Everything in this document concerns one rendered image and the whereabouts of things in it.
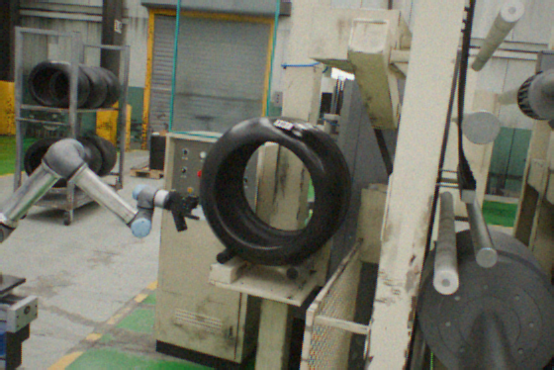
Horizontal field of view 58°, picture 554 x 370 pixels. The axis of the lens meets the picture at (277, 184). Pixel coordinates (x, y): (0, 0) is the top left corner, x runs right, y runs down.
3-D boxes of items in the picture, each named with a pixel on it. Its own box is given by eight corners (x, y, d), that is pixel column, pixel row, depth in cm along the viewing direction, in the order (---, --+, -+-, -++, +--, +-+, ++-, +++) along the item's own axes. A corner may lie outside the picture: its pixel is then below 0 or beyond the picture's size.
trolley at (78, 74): (75, 197, 641) (81, 41, 608) (123, 202, 635) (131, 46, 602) (10, 221, 510) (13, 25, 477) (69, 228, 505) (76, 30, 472)
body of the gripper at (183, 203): (192, 199, 198) (165, 191, 202) (188, 220, 200) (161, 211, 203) (201, 196, 206) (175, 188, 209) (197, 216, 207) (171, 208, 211)
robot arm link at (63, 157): (55, 138, 180) (159, 225, 194) (61, 135, 191) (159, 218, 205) (33, 161, 180) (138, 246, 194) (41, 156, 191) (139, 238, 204)
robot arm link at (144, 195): (139, 200, 215) (143, 181, 214) (161, 208, 212) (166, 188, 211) (129, 202, 207) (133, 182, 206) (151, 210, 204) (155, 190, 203)
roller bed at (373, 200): (360, 247, 223) (369, 182, 218) (394, 254, 219) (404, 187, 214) (352, 259, 205) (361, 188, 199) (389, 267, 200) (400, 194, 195)
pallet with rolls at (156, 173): (150, 166, 929) (152, 125, 915) (193, 171, 927) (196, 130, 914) (129, 176, 810) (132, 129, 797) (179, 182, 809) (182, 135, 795)
